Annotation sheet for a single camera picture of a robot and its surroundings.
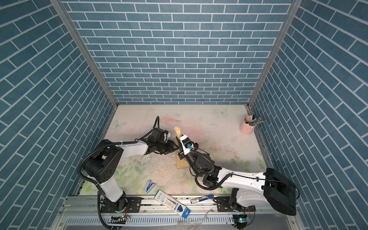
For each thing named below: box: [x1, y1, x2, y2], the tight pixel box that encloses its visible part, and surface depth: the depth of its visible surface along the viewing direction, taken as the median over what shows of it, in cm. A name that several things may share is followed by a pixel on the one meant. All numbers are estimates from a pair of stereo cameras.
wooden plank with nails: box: [175, 149, 190, 170], surface depth 88 cm
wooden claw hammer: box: [173, 126, 183, 139], surface depth 63 cm
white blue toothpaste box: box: [154, 189, 192, 219], surface depth 74 cm
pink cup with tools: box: [239, 113, 264, 136], surface depth 98 cm
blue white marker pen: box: [190, 194, 215, 204], surface depth 77 cm
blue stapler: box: [144, 179, 156, 194], surface depth 80 cm
